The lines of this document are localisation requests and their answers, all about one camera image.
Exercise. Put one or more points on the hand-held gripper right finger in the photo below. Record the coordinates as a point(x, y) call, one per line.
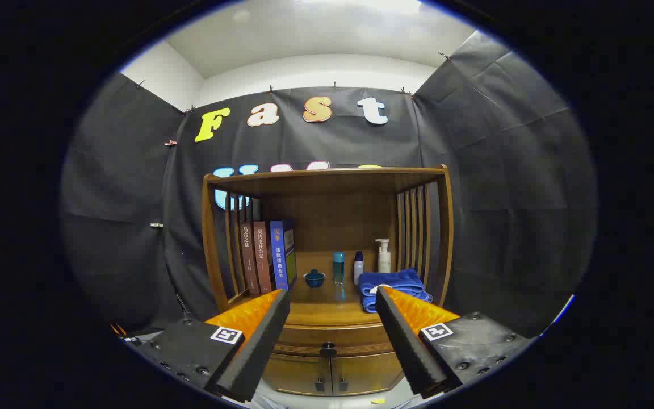
point(406, 346)

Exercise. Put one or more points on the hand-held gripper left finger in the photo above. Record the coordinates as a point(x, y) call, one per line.
point(259, 346)

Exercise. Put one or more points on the wooden drawer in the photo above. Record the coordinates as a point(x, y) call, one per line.
point(304, 341)

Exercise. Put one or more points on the wooden cabinet door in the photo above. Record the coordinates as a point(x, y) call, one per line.
point(293, 372)
point(367, 372)

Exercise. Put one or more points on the wooden countertop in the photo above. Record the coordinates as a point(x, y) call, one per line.
point(327, 309)

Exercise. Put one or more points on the wooden cabinet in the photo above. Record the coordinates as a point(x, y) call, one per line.
point(332, 216)

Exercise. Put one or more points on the blue folded towel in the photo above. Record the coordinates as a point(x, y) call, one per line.
point(395, 281)

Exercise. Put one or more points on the blue lidded teacup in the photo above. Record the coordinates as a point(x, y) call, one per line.
point(314, 279)

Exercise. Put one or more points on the white pump bottle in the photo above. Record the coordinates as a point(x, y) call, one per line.
point(384, 261)

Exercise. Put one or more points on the white bottle blue cap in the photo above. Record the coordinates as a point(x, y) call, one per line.
point(358, 270)

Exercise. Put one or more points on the reddish brown book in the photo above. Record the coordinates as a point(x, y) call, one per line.
point(263, 255)

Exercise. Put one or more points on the dark brown book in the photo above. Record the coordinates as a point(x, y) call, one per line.
point(247, 255)

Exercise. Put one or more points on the blue book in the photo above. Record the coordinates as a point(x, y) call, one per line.
point(279, 255)

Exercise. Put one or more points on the clear teal bottle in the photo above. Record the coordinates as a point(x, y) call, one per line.
point(339, 267)

